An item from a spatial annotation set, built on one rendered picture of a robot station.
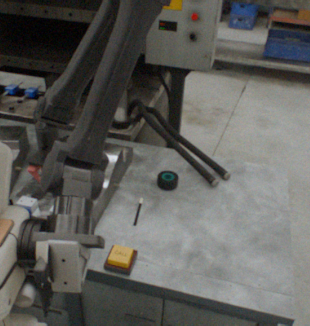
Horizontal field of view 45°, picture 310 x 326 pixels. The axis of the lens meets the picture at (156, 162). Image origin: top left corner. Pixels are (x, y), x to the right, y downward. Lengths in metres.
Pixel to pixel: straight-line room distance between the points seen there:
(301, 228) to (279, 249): 1.35
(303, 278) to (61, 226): 1.82
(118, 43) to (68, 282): 0.41
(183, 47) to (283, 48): 3.04
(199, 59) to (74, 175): 1.10
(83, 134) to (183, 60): 1.08
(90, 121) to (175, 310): 0.78
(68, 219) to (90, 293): 0.72
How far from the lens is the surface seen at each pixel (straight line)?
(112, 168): 1.30
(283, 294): 1.15
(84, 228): 0.66
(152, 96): 2.11
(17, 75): 1.98
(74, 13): 1.74
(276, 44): 4.63
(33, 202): 1.19
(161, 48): 1.71
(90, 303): 1.40
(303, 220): 2.67
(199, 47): 1.67
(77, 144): 0.68
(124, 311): 1.37
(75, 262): 0.65
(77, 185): 0.68
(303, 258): 2.42
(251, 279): 1.16
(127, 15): 0.65
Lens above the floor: 1.68
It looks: 35 degrees down
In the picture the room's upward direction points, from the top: 3 degrees clockwise
